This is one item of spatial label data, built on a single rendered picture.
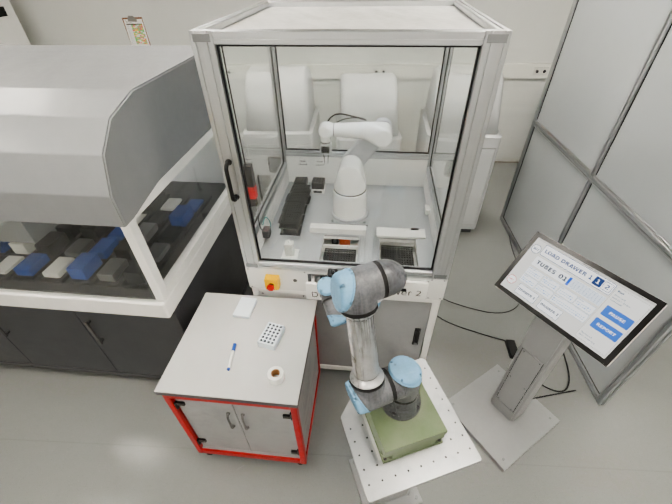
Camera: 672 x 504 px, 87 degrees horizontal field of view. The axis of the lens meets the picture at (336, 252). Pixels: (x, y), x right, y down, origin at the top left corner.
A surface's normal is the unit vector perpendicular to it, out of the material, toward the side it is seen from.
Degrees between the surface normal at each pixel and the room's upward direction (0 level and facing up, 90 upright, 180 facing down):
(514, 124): 90
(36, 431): 0
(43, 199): 90
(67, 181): 69
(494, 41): 90
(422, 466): 0
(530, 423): 5
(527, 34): 90
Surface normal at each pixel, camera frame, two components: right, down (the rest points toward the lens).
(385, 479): -0.01, -0.77
